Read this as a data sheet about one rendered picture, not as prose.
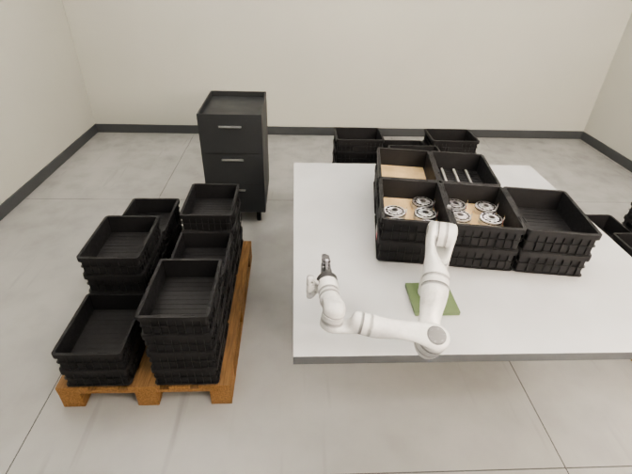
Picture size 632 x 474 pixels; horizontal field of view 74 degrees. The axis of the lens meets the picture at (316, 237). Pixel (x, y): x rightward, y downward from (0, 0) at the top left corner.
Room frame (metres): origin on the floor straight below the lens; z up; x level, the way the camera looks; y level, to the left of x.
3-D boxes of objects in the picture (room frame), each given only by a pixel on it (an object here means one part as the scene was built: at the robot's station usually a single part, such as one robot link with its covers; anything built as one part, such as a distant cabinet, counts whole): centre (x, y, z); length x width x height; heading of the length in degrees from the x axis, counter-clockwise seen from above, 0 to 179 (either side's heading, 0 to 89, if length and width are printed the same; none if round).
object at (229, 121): (3.16, 0.66, 0.45); 0.62 x 0.45 x 0.90; 4
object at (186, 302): (1.41, 0.59, 0.37); 0.40 x 0.30 x 0.45; 4
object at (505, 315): (1.80, -0.68, 0.35); 1.60 x 1.60 x 0.70; 4
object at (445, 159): (2.06, -0.77, 0.87); 0.40 x 0.30 x 0.11; 176
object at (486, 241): (1.66, -0.74, 0.87); 0.40 x 0.30 x 0.11; 176
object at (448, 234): (1.28, -0.47, 0.96); 0.09 x 0.09 x 0.17; 77
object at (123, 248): (1.79, 1.02, 0.37); 0.40 x 0.30 x 0.45; 4
